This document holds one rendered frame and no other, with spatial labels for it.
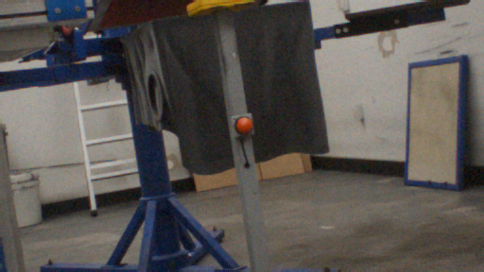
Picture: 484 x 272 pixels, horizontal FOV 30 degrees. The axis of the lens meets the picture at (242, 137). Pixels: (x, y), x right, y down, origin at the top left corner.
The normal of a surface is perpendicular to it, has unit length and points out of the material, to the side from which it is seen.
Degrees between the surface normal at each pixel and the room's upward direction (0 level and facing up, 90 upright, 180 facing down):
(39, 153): 90
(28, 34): 90
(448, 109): 79
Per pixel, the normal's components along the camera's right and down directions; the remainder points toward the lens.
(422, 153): -0.94, -0.04
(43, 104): 0.31, 0.00
